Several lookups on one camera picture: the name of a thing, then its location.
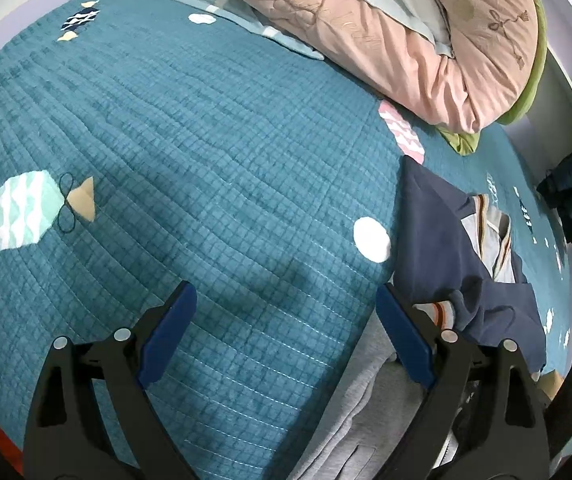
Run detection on grey sweatpants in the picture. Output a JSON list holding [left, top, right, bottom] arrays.
[[286, 316, 459, 480]]

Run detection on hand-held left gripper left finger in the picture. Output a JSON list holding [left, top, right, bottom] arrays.
[[24, 280, 203, 480]]

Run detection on pink folded duvet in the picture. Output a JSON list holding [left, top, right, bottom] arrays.
[[226, 0, 540, 134]]

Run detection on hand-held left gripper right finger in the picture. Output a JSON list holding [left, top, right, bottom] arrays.
[[375, 282, 552, 480]]

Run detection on teal quilted bedspread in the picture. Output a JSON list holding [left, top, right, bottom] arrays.
[[0, 0, 572, 480]]

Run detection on green cushion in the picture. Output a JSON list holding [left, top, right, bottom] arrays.
[[436, 0, 550, 157]]

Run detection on navy shirt with striped collar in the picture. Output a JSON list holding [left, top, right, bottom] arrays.
[[393, 159, 548, 376]]

